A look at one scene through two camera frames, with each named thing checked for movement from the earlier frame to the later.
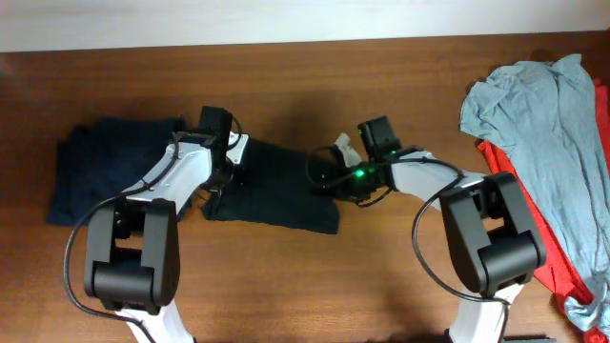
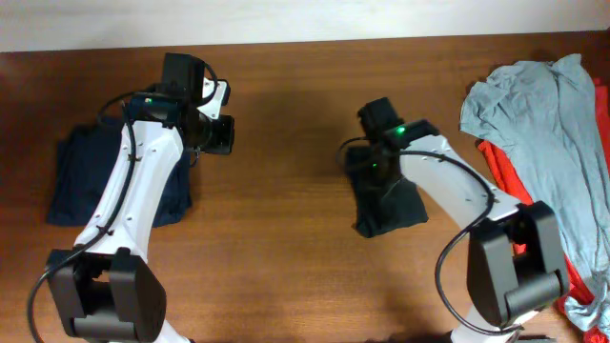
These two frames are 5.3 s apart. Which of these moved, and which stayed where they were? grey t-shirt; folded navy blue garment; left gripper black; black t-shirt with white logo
Moved: left gripper black; black t-shirt with white logo
Stayed: folded navy blue garment; grey t-shirt
